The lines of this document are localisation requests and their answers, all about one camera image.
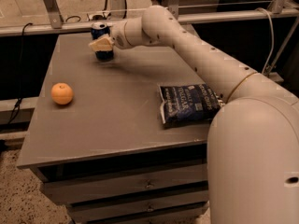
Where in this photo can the blue pepsi can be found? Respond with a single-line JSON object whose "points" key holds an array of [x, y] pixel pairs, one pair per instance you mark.
{"points": [[98, 29]]}

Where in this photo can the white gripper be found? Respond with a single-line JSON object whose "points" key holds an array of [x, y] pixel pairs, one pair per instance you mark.
{"points": [[119, 37]]}

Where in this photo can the orange fruit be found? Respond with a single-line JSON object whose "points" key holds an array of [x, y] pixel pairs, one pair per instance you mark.
{"points": [[61, 94]]}

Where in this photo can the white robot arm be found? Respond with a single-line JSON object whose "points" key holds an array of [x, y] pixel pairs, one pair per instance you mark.
{"points": [[252, 143]]}

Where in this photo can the blue kettle chips bag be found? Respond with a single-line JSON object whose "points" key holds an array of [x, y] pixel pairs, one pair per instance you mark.
{"points": [[188, 103]]}

